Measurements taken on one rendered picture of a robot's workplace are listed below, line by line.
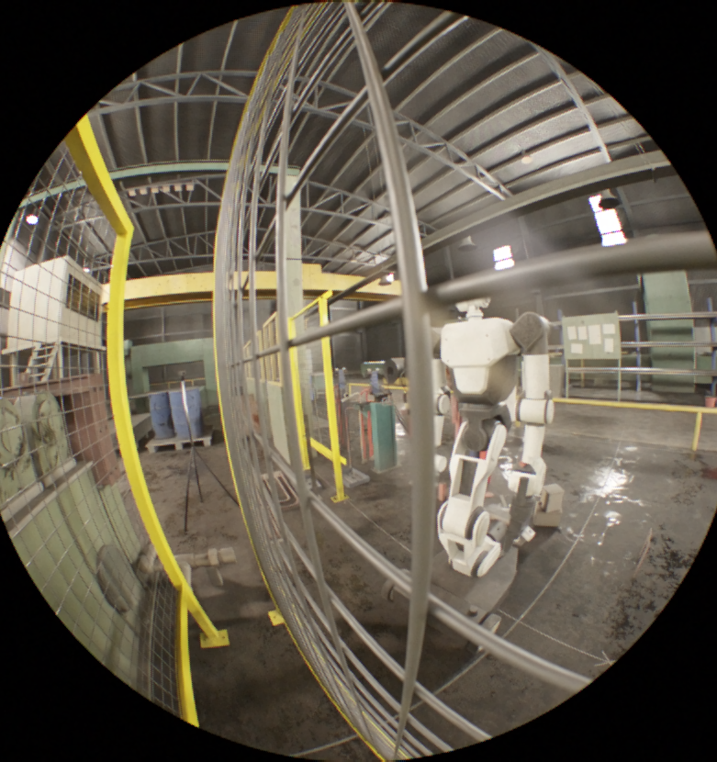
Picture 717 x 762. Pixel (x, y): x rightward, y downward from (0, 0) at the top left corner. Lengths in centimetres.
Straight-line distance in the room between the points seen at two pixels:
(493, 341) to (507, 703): 140
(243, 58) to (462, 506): 1121
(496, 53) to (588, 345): 966
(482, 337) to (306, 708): 156
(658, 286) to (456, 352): 868
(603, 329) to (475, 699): 660
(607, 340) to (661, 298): 314
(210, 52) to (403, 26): 568
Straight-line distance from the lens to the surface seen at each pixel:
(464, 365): 95
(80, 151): 82
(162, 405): 543
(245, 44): 1062
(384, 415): 290
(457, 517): 106
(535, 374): 92
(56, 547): 129
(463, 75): 1162
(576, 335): 698
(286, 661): 144
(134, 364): 1183
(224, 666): 151
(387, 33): 1076
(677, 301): 932
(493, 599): 140
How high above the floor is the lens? 125
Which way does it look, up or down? 4 degrees down
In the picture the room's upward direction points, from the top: 5 degrees counter-clockwise
